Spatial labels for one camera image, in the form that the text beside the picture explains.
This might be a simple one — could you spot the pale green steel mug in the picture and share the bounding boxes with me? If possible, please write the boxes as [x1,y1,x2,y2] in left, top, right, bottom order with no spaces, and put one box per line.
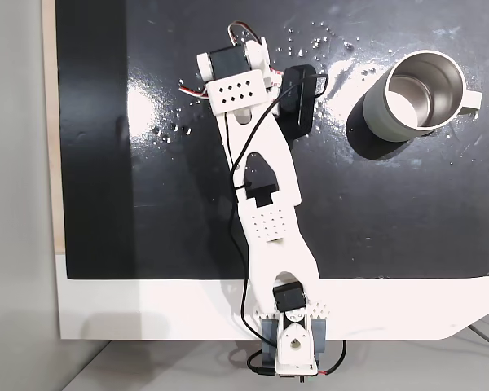
[360,49,482,143]

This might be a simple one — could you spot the beige wooden board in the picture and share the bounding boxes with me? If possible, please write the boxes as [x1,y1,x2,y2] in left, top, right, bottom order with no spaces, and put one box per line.
[42,0,68,254]

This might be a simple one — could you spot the black mat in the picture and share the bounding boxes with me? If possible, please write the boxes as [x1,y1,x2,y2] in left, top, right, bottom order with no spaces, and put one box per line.
[55,0,489,282]

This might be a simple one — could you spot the grey table clamp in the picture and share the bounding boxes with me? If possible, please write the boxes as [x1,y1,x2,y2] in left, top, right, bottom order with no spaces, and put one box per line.
[309,317,328,354]
[262,319,279,367]

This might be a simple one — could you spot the red white servo wire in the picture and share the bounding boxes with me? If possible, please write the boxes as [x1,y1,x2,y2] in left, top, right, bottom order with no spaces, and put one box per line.
[227,22,264,46]
[178,79,211,99]

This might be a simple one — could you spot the black oval camera box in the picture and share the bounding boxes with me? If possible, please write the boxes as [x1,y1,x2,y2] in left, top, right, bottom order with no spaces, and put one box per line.
[276,64,318,138]

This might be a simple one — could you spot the black camera cable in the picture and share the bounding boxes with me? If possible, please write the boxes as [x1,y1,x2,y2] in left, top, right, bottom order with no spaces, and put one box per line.
[222,72,330,345]

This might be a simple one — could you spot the black base power cable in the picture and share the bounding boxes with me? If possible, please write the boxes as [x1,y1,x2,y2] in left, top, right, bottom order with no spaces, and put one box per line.
[246,349,278,378]

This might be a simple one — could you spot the thin red black wire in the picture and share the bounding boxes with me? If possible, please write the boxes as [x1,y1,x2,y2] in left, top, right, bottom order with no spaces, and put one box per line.
[317,340,347,376]

